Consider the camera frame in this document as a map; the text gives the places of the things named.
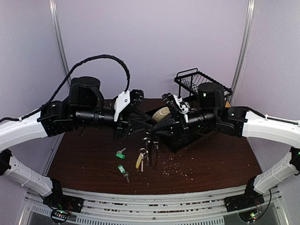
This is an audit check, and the left corner metal post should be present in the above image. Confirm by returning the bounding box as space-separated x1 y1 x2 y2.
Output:
49 0 70 77

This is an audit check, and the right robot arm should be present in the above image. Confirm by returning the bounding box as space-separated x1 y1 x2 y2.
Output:
148 82 300 207

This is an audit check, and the aluminium rail frame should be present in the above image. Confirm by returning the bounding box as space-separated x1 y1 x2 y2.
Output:
16 186 292 225

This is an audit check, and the yellow tagged key bunch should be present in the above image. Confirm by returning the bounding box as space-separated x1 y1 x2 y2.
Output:
135 148 149 173

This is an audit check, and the corner metal post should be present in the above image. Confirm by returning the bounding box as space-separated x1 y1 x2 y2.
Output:
49 0 70 77
229 0 256 105

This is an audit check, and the yellow dotted bowl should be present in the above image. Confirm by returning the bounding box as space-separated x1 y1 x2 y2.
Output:
151 106 170 122

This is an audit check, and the black wire dish rack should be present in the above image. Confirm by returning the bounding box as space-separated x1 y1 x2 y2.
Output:
144 67 233 154

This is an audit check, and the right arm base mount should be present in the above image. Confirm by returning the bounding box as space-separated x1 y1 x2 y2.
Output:
224 176 264 212

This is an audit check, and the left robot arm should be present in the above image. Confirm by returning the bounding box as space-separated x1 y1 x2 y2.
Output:
0 76 150 208

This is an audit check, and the right corner metal post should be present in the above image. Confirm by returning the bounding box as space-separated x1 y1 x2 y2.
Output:
229 0 256 105

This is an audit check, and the black braided cable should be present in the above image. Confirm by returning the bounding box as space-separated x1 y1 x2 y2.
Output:
0 54 130 124

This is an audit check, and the black key holder strap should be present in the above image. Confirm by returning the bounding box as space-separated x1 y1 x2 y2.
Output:
142 135 160 169

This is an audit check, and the green tagged key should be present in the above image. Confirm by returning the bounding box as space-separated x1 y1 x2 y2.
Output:
118 165 130 183
115 148 126 159

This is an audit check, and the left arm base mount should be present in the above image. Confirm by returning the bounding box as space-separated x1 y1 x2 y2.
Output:
41 178 84 225

